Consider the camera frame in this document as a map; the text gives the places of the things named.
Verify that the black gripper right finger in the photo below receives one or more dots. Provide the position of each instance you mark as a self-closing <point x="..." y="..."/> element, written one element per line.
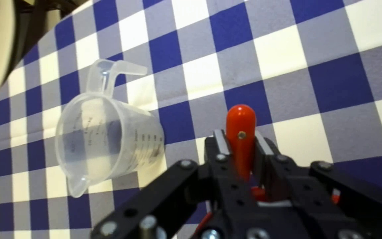
<point x="266" y="151"/>

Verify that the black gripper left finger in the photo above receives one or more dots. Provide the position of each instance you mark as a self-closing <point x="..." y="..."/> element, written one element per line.
<point x="218" y="154"/>

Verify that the orange handled metal spoon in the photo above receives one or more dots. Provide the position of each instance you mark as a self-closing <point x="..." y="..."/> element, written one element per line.
<point x="241" y="126"/>

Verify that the clear plastic measuring jug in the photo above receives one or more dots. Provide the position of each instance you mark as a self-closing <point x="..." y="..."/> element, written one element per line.
<point x="100" y="138"/>

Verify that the blue white checkered tablecloth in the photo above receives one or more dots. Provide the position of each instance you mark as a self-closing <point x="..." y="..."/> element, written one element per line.
<point x="311" y="69"/>

